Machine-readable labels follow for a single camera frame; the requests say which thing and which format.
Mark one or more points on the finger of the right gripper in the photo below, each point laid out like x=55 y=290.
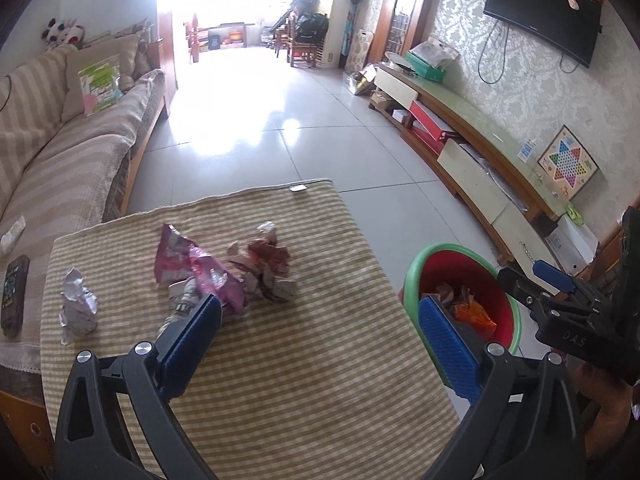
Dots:
x=554 y=277

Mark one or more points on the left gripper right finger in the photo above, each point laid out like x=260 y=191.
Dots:
x=522 y=422

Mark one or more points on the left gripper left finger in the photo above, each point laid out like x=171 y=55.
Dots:
x=92 y=440

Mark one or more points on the orange snack bag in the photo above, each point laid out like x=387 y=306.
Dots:
x=467 y=310

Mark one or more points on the white paper cup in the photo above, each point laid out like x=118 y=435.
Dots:
x=184 y=296

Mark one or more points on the red green trash bin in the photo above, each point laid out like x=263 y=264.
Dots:
x=457 y=266

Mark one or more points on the person right hand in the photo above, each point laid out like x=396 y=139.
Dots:
x=613 y=397

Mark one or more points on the orange cardboard box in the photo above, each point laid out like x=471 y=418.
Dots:
x=29 y=425

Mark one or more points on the wooden tv cabinet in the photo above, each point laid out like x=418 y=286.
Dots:
x=521 y=209

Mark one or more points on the chinese checkers board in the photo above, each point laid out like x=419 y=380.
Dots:
x=567 y=163

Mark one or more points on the crumpled white paper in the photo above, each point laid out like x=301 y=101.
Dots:
x=78 y=316

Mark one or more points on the black remote control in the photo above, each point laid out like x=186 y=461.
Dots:
x=13 y=296

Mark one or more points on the pink snack wrapper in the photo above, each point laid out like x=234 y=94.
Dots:
x=178 y=258

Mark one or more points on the white small remote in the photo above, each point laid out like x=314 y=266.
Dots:
x=11 y=236

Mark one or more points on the green tissue box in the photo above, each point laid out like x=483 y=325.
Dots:
x=431 y=59

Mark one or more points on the crumpled red wrapper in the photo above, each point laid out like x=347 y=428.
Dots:
x=264 y=265

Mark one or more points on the striped beige sofa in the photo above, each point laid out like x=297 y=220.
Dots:
x=57 y=174

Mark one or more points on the wooden chair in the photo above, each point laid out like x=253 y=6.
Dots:
x=297 y=50

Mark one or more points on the black backpack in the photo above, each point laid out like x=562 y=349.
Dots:
x=312 y=28

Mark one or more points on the beige sofa pillow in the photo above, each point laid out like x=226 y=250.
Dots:
x=125 y=47

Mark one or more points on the green patterned cushion bag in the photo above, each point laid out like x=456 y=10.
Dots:
x=99 y=85

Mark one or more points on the plush toy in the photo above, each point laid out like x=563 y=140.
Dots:
x=59 y=33

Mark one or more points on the black wall television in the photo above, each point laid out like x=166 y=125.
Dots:
x=572 y=26

